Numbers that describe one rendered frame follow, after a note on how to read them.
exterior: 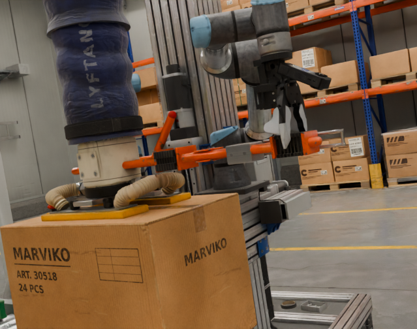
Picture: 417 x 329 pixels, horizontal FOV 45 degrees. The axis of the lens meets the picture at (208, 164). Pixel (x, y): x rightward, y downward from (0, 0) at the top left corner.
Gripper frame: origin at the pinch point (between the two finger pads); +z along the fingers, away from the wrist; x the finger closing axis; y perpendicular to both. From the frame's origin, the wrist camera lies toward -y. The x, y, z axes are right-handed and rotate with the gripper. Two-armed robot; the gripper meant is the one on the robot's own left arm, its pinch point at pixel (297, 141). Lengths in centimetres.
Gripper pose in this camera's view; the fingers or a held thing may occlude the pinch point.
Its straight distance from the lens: 113.9
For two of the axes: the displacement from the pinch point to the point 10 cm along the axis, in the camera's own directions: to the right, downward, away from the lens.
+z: 1.6, 9.9, 0.7
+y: -8.1, 0.9, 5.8
